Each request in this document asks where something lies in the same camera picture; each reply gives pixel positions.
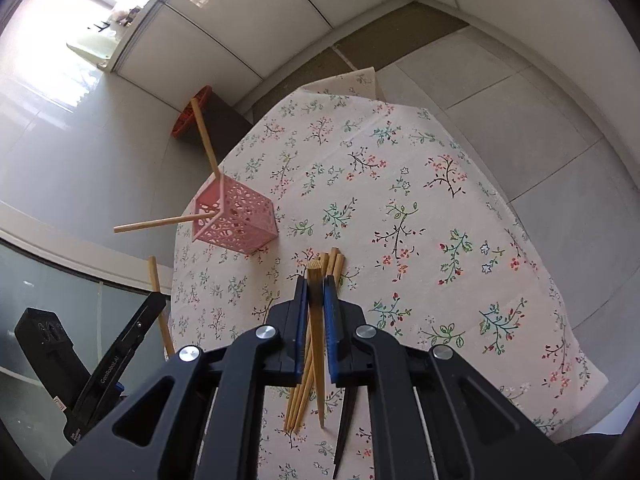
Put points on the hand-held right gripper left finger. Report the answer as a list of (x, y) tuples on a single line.
[(300, 327)]

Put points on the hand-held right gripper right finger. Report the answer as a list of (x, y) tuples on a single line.
[(330, 327)]

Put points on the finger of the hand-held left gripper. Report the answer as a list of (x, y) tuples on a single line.
[(145, 320)]

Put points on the black chopstick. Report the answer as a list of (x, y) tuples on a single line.
[(344, 430)]

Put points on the pink perforated utensil basket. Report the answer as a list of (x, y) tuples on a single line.
[(240, 220)]

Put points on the floral tablecloth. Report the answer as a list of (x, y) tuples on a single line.
[(400, 185)]

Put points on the brown trash bin red liner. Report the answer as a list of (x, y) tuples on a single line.
[(220, 115)]

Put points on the olive floor mat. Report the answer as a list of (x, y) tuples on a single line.
[(295, 72), (400, 35)]

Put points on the white kitchen countertop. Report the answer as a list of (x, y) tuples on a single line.
[(105, 50)]

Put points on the white base cabinets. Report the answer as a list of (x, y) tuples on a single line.
[(225, 35)]

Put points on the windowsill clutter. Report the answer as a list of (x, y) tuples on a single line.
[(122, 12)]

